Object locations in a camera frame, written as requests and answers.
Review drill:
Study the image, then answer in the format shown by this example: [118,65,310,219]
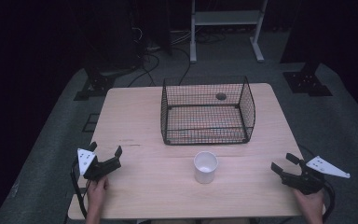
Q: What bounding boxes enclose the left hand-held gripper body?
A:
[76,147,122,183]

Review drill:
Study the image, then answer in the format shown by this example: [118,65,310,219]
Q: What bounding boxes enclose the white metal stand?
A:
[189,0,269,64]

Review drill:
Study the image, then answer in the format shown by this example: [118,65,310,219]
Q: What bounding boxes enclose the black stand base plate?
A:
[282,61,334,97]
[73,66,129,102]

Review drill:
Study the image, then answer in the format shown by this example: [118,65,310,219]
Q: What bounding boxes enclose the person's right hand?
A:
[293,188,325,224]

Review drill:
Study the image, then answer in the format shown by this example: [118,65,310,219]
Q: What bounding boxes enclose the black wire mesh basket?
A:
[160,76,256,146]

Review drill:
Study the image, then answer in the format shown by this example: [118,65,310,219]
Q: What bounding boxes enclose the black floor cables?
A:
[127,26,227,88]

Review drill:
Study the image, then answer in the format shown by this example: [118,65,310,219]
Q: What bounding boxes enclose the white cup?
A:
[193,150,219,185]

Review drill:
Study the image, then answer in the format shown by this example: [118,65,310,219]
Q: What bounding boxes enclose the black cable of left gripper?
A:
[70,158,91,219]

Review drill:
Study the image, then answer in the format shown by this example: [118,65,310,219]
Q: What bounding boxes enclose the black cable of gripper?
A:
[297,144,337,222]
[70,158,91,219]

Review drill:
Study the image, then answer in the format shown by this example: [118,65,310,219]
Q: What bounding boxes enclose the person's left hand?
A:
[86,175,110,217]

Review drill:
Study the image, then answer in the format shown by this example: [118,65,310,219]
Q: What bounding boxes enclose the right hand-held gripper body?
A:
[280,155,351,196]

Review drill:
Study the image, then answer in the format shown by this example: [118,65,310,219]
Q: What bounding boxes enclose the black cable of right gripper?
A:
[297,144,337,222]

